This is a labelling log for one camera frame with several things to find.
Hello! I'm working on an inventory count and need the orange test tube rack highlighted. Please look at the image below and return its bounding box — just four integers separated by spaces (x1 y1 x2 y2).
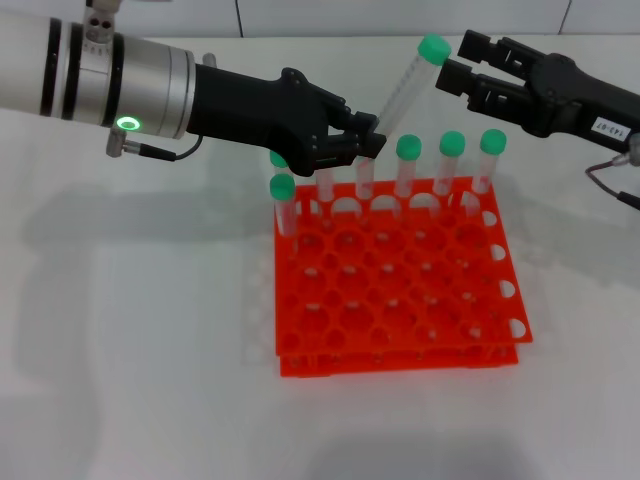
273 177 534 379

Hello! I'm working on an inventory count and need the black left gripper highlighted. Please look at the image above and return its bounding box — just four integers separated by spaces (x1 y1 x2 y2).
187 64 389 179

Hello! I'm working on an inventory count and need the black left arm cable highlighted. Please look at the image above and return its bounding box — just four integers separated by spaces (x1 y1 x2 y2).
104 127 206 163

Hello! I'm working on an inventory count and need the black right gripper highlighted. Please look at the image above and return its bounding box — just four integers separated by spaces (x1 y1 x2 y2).
434 29 640 151

